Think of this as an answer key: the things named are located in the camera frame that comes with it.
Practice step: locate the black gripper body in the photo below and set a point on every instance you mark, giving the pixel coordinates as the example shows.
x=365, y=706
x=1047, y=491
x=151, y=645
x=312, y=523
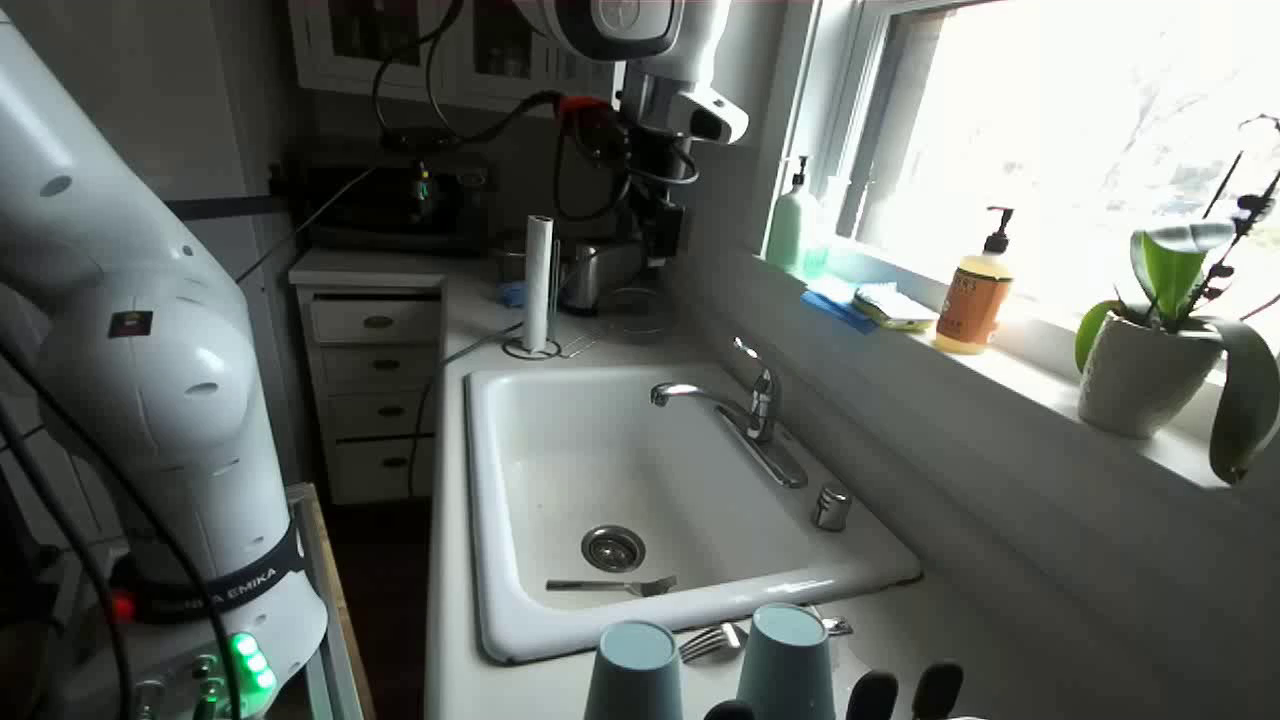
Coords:
x=656, y=180

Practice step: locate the chrome sink faucet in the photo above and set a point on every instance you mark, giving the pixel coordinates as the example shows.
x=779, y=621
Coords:
x=762, y=422

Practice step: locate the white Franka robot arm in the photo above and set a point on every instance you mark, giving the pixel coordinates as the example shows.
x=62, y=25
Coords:
x=144, y=346

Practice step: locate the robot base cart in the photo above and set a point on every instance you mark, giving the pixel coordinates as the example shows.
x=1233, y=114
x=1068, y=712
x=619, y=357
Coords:
x=340, y=615

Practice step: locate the white kitchen sink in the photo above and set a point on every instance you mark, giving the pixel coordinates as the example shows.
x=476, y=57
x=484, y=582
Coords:
x=561, y=455

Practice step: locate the metal canister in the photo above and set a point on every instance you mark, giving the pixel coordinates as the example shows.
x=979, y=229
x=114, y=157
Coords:
x=581, y=278

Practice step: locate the green soap pump bottle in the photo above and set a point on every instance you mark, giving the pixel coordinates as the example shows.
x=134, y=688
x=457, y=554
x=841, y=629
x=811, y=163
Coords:
x=786, y=226

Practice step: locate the small green jar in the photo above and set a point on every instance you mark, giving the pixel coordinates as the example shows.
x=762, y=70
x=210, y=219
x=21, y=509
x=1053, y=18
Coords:
x=817, y=254

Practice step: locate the metal paper towel holder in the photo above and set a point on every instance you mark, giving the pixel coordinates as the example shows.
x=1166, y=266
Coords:
x=535, y=350

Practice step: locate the blue cloth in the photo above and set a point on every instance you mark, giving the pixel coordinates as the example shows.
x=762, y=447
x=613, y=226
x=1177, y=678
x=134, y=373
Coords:
x=828, y=305

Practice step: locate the yellow sponge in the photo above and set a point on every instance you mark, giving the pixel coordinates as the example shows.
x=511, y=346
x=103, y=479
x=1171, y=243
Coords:
x=891, y=305

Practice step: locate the black countertop oven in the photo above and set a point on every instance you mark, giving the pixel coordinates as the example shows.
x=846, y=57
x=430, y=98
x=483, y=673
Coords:
x=387, y=207

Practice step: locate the amber soap pump bottle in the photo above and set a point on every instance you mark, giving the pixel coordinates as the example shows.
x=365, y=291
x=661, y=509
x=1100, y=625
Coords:
x=974, y=303

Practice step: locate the white drawer cabinet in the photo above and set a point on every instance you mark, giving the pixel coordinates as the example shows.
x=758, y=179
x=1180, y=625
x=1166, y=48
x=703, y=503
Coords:
x=375, y=387

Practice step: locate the metal sink drain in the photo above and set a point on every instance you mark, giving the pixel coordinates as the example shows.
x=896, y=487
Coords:
x=613, y=546

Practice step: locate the chrome sprayer cap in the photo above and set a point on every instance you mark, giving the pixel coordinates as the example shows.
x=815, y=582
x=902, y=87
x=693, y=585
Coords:
x=833, y=509

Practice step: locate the teal plastic cup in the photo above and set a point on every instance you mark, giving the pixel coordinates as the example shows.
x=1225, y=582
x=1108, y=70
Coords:
x=786, y=667
x=635, y=673

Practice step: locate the white plant pot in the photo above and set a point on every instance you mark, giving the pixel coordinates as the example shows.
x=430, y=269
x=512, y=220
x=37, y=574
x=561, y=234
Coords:
x=1142, y=373

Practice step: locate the green orchid plant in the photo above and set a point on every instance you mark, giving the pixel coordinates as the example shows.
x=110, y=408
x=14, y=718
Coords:
x=1171, y=275

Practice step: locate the control box with green light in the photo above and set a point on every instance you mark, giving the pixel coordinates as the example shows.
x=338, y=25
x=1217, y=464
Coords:
x=244, y=673

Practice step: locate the white window frame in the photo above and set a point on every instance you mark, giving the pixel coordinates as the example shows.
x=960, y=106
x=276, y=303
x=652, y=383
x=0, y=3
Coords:
x=855, y=135

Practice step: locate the glass door wall cabinet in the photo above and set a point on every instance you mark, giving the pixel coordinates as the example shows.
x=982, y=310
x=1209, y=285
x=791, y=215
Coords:
x=375, y=41

